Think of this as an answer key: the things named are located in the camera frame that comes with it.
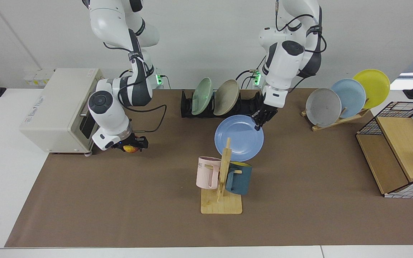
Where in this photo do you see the yellow plate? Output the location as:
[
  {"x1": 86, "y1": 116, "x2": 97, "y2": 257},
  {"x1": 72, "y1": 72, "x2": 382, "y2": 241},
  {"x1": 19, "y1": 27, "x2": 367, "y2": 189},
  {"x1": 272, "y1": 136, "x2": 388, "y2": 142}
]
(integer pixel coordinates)
[{"x1": 352, "y1": 69, "x2": 391, "y2": 109}]

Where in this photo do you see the light blue plate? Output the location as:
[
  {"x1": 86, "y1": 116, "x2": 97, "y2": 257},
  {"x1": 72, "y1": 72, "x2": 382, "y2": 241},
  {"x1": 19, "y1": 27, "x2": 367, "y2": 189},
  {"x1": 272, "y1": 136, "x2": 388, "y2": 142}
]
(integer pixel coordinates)
[{"x1": 330, "y1": 78, "x2": 367, "y2": 119}]

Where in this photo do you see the wire basket with wooden floor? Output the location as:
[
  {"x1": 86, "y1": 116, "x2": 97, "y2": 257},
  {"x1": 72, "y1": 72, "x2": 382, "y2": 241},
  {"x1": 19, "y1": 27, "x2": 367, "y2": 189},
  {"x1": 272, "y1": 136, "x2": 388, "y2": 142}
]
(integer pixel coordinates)
[{"x1": 356, "y1": 101, "x2": 413, "y2": 199}]

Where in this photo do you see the pale toaster oven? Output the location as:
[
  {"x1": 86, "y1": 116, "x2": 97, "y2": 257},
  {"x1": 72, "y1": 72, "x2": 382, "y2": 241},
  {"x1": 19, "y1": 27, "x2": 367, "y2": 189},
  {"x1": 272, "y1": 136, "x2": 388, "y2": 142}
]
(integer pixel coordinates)
[{"x1": 19, "y1": 68, "x2": 105, "y2": 156}]

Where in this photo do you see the beige plate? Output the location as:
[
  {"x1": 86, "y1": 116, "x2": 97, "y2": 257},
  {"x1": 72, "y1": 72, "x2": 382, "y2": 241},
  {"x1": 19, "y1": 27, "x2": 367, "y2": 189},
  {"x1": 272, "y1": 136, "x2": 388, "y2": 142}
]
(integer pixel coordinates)
[{"x1": 213, "y1": 79, "x2": 240, "y2": 116}]

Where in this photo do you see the wooden cup stand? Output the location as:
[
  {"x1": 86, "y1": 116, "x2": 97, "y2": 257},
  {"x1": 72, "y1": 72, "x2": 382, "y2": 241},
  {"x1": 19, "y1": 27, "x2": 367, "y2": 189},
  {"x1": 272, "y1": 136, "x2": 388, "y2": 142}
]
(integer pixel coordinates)
[{"x1": 201, "y1": 137, "x2": 243, "y2": 215}]

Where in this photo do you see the green plate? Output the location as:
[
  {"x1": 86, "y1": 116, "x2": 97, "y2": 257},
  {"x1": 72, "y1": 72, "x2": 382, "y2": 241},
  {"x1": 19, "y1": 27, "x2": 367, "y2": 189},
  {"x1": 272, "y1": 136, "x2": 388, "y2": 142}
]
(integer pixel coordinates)
[{"x1": 191, "y1": 77, "x2": 214, "y2": 115}]

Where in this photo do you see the black dish rack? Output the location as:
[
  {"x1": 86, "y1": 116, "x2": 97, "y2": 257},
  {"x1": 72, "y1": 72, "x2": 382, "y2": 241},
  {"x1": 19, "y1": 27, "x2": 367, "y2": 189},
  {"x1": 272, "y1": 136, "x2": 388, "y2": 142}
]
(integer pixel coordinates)
[{"x1": 181, "y1": 90, "x2": 265, "y2": 119}]

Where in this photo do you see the dark blue cup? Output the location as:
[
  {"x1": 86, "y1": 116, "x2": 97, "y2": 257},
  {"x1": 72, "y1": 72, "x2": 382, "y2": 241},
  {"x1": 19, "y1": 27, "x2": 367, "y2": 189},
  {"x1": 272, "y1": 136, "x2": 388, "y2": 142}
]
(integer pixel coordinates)
[{"x1": 225, "y1": 161, "x2": 253, "y2": 195}]

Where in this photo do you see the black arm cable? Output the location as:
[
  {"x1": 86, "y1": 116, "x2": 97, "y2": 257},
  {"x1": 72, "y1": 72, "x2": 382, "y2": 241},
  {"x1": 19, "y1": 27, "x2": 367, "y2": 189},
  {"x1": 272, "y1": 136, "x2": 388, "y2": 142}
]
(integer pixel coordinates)
[
  {"x1": 275, "y1": 0, "x2": 328, "y2": 94},
  {"x1": 103, "y1": 40, "x2": 167, "y2": 134}
]

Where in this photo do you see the black base cable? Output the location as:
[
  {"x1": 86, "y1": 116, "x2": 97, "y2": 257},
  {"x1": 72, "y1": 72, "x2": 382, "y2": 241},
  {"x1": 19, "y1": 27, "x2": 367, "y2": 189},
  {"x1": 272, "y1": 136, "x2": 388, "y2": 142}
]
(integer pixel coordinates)
[{"x1": 236, "y1": 56, "x2": 267, "y2": 90}]

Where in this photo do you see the pink cup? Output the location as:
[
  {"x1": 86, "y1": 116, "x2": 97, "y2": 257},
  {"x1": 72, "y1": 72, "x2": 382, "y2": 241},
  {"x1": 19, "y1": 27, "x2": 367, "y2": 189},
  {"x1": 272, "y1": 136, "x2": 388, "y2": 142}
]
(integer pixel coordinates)
[{"x1": 196, "y1": 156, "x2": 222, "y2": 189}]

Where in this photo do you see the white wall socket box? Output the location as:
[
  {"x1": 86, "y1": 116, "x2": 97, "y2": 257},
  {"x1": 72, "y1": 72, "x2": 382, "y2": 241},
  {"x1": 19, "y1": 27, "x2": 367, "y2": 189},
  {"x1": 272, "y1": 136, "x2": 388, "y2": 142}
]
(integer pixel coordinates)
[{"x1": 24, "y1": 70, "x2": 55, "y2": 87}]

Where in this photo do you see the brown table cloth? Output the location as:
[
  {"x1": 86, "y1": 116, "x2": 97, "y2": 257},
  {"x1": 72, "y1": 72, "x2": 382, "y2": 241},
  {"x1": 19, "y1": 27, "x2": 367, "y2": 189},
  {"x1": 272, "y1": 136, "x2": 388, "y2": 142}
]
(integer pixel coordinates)
[{"x1": 5, "y1": 89, "x2": 413, "y2": 248}]

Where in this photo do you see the wooden plate rack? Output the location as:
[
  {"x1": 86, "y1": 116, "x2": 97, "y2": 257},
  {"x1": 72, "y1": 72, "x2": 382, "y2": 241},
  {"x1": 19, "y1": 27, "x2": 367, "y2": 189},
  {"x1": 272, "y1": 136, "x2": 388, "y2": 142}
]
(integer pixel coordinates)
[{"x1": 301, "y1": 107, "x2": 370, "y2": 132}]

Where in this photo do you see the grey plate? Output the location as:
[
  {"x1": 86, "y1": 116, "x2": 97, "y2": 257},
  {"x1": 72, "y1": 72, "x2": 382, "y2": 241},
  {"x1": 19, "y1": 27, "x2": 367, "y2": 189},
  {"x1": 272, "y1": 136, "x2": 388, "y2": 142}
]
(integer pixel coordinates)
[{"x1": 305, "y1": 88, "x2": 342, "y2": 128}]

